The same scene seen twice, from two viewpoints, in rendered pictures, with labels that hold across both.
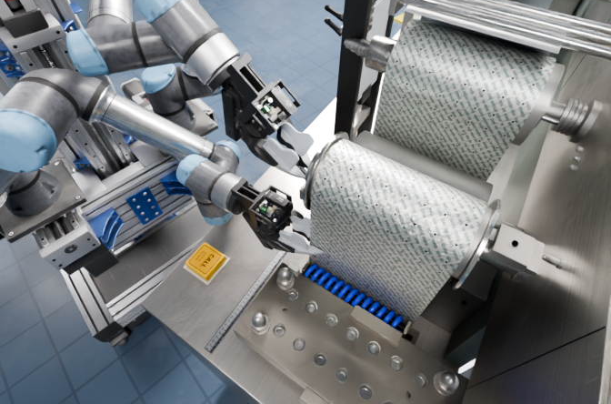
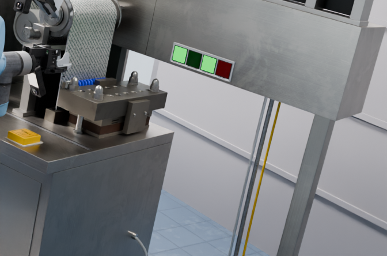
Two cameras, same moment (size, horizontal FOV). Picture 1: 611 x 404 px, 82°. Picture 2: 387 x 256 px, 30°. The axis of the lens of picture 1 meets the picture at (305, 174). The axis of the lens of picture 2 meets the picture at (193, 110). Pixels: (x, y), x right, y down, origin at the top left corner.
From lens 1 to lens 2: 2.34 m
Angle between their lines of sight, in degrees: 81
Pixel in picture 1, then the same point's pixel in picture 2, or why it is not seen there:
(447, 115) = not seen: outside the picture
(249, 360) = (99, 142)
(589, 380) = not seen: outside the picture
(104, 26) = not seen: outside the picture
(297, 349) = (112, 97)
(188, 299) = (51, 149)
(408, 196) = not seen: outside the picture
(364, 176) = not seen: outside the picture
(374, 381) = (129, 90)
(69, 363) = not seen: outside the picture
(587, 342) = not seen: outside the picture
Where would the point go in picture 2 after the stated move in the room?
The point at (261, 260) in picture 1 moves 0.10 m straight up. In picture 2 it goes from (30, 127) to (34, 97)
